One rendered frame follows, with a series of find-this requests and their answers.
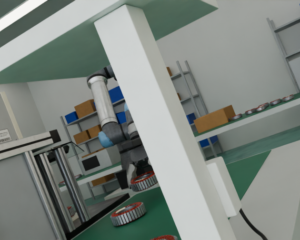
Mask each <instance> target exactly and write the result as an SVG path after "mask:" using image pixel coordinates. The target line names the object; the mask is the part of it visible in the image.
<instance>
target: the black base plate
mask: <svg viewBox="0 0 300 240"><path fill-rule="evenodd" d="M128 198H130V196H129V193H126V194H123V195H120V196H117V197H114V198H111V199H108V200H105V201H102V202H99V203H96V204H93V205H90V206H87V208H88V211H89V213H90V216H91V219H89V220H88V221H86V222H83V223H81V222H80V219H79V218H77V219H76V220H74V221H73V224H74V226H75V230H73V231H72V232H70V233H66V234H65V236H66V239H67V240H71V239H72V238H74V237H75V236H77V235H78V234H79V233H81V232H82V231H84V230H85V229H86V228H87V227H89V226H90V225H92V224H93V223H95V222H96V221H98V220H99V219H100V218H102V217H103V216H105V215H106V214H107V213H109V212H110V211H112V210H113V209H114V208H116V207H117V206H119V205H120V204H122V203H123V202H124V201H126V200H127V199H128Z"/></svg>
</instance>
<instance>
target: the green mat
mask: <svg viewBox="0 0 300 240"><path fill-rule="evenodd" d="M270 152H271V150H269V151H266V152H263V153H260V154H257V155H254V156H251V157H248V158H245V159H242V160H239V161H236V162H233V163H230V164H226V167H227V170H228V172H229V175H230V177H231V180H232V182H233V185H234V187H235V189H236V192H237V194H238V197H239V199H240V201H241V199H242V197H243V196H244V194H245V193H246V191H247V189H248V188H249V186H250V184H251V183H252V181H253V180H254V178H255V176H256V175H257V173H258V171H259V170H260V168H261V167H262V165H263V163H264V161H265V160H266V158H267V157H268V155H269V153H270ZM136 202H143V204H144V206H145V208H146V213H145V214H144V215H143V216H142V217H140V218H139V219H137V220H134V221H132V222H129V223H127V224H125V225H122V226H114V225H113V223H112V221H111V218H110V216H111V215H112V213H114V212H115V211H117V210H118V209H120V208H122V207H125V206H127V205H130V204H132V203H136ZM162 235H174V236H176V237H177V238H178V240H182V239H181V237H180V234H179V232H178V229H177V227H176V224H175V222H174V219H173V217H172V215H171V212H170V209H169V207H168V205H167V202H166V200H165V197H164V195H163V193H162V190H161V188H160V187H156V188H153V189H151V190H147V191H144V192H141V193H138V194H136V195H134V196H133V197H131V198H130V199H129V200H127V201H126V202H124V203H123V204H121V205H120V206H119V207H117V208H116V209H115V210H113V211H112V212H111V213H109V214H108V215H106V216H105V217H104V218H102V219H101V220H99V221H98V222H96V223H95V224H94V225H92V226H91V227H89V228H88V229H87V230H85V231H84V232H83V233H81V234H80V235H78V236H77V237H75V238H74V239H73V240H150V239H153V238H155V237H156V238H157V237H158V236H162Z"/></svg>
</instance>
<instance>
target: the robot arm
mask: <svg viewBox="0 0 300 240"><path fill-rule="evenodd" d="M110 78H114V79H115V80H116V81H117V79H116V76H115V74H114V71H113V69H112V66H111V65H108V66H107V67H105V68H103V69H101V70H99V71H97V72H95V73H93V74H91V75H89V76H87V78H86V80H87V85H88V87H89V89H91V92H92V95H93V99H94V102H95V106H96V110H97V113H98V117H99V120H100V125H101V128H102V131H101V132H99V133H98V137H99V140H100V143H101V145H102V147H104V148H109V147H112V146H114V145H117V148H118V150H119V153H120V158H121V167H122V170H125V169H126V173H127V182H128V186H129V189H131V187H130V182H131V180H133V179H134V178H136V177H137V174H136V170H137V166H138V167H139V168H141V169H143V168H146V167H148V166H151V163H150V160H149V158H148V155H147V153H146V151H145V148H144V146H143V143H142V141H141V138H140V136H139V133H138V131H137V128H136V126H135V123H134V121H133V118H132V116H131V113H130V111H129V108H128V106H127V103H125V105H124V109H125V111H124V112H125V115H126V121H127V122H125V123H122V124H118V121H117V117H116V114H115V111H114V108H113V105H112V102H111V98H110V94H109V91H108V88H107V84H108V81H107V79H110Z"/></svg>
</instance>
